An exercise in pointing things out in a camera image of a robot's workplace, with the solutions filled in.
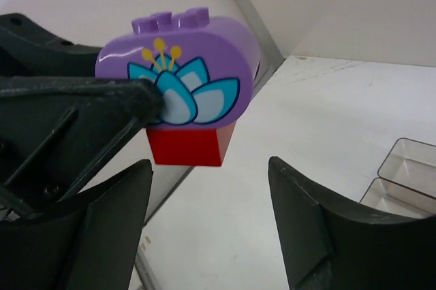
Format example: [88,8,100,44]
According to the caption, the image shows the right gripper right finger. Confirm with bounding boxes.
[268,157,435,289]

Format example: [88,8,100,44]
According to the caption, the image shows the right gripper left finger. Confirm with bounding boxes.
[1,159,153,289]

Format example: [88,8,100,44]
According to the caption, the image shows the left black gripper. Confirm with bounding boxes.
[1,13,164,215]

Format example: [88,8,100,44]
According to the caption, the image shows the red rectangular lego brick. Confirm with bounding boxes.
[146,123,236,167]

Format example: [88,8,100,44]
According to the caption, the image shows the purple lotus lego brick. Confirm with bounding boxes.
[95,7,262,129]

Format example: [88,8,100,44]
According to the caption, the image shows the clear bin first row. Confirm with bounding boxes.
[377,138,435,197]

